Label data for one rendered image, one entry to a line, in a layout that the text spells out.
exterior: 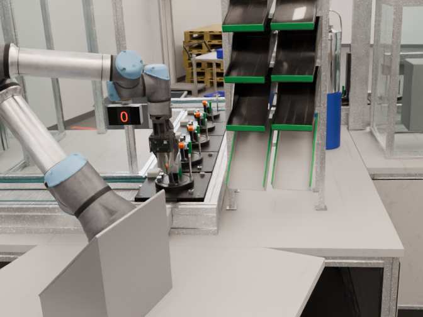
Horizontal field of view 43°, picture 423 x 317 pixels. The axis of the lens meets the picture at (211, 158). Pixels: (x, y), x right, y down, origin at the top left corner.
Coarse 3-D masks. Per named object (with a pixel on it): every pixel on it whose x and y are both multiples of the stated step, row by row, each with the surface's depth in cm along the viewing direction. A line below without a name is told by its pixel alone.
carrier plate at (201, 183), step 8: (200, 176) 200; (208, 176) 199; (144, 184) 194; (152, 184) 194; (200, 184) 192; (208, 184) 194; (144, 192) 187; (152, 192) 186; (168, 192) 186; (176, 192) 185; (184, 192) 185; (200, 192) 184; (136, 200) 183; (144, 200) 183; (184, 200) 181; (192, 200) 181; (200, 200) 181
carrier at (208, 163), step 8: (184, 144) 214; (184, 152) 214; (192, 152) 221; (200, 152) 218; (208, 152) 226; (216, 152) 226; (184, 160) 210; (192, 160) 211; (200, 160) 213; (208, 160) 216; (216, 160) 219; (160, 168) 210; (184, 168) 209; (192, 168) 208; (208, 168) 208
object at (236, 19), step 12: (240, 0) 180; (252, 0) 179; (264, 0) 177; (228, 12) 172; (240, 12) 174; (252, 12) 173; (264, 12) 171; (228, 24) 170; (240, 24) 168; (252, 24) 167; (264, 24) 164
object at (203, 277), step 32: (32, 256) 170; (64, 256) 169; (192, 256) 165; (224, 256) 164; (256, 256) 163; (288, 256) 162; (0, 288) 152; (32, 288) 152; (192, 288) 148; (224, 288) 147; (256, 288) 146; (288, 288) 146
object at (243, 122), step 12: (240, 84) 192; (252, 84) 193; (264, 84) 192; (276, 84) 190; (240, 96) 189; (252, 96) 188; (264, 96) 187; (240, 108) 184; (252, 108) 183; (264, 108) 182; (228, 120) 178; (240, 120) 180; (252, 120) 179; (264, 120) 178
